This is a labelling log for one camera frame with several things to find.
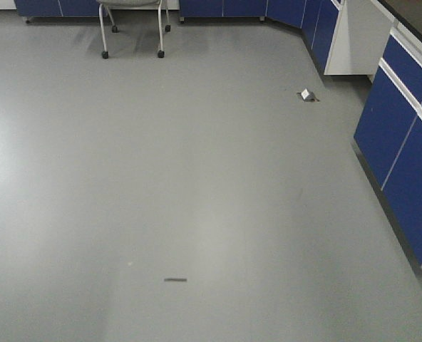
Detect white floor socket box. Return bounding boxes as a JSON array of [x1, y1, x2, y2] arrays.
[[297, 88, 320, 103]]

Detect blue back cabinet row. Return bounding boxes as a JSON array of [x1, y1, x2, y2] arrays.
[[15, 1, 344, 75]]

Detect blue cabinet row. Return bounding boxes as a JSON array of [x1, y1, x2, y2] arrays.
[[15, 1, 344, 75], [353, 0, 422, 270]]

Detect blue right cabinet row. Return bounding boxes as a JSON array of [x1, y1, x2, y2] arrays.
[[353, 0, 422, 270]]

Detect grey office chair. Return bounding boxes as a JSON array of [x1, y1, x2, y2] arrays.
[[96, 0, 172, 60]]

